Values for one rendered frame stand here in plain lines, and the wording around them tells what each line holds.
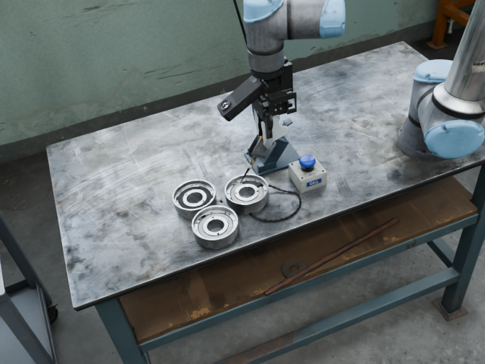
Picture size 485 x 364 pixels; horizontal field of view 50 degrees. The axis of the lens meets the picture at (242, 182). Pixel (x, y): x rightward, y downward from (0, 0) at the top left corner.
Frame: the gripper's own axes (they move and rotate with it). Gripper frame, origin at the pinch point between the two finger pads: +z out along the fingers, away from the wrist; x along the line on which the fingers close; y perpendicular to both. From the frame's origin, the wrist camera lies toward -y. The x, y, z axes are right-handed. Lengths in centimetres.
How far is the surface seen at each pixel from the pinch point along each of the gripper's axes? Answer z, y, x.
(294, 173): 9.0, 6.0, -4.1
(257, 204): 10.0, -5.8, -9.0
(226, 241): 10.6, -16.0, -16.1
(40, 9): 19, -48, 156
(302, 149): 13.2, 13.4, 7.9
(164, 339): 41, -36, -14
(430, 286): 69, 49, -13
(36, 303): 72, -76, 37
